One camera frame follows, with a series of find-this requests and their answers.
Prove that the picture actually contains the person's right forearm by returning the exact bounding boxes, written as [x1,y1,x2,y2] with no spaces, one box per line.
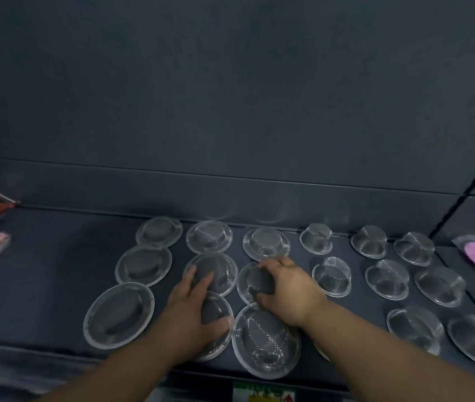
[304,300,475,402]

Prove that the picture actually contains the green and red shelf label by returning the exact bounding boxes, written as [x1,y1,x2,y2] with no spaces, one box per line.
[232,381,297,402]

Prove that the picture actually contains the group of mesh sink strainers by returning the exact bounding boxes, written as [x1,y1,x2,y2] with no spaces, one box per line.
[83,216,475,380]

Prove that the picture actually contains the person's left forearm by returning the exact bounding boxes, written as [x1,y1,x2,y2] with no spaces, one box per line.
[37,337,190,402]

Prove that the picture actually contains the person's left hand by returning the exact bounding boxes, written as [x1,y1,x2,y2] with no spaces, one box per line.
[157,265,235,367]

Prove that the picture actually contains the person's right hand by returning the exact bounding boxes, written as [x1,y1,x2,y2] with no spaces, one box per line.
[256,256,329,328]

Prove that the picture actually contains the round steel mesh strainer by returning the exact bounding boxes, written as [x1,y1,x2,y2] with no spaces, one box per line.
[236,260,278,306]
[191,291,235,363]

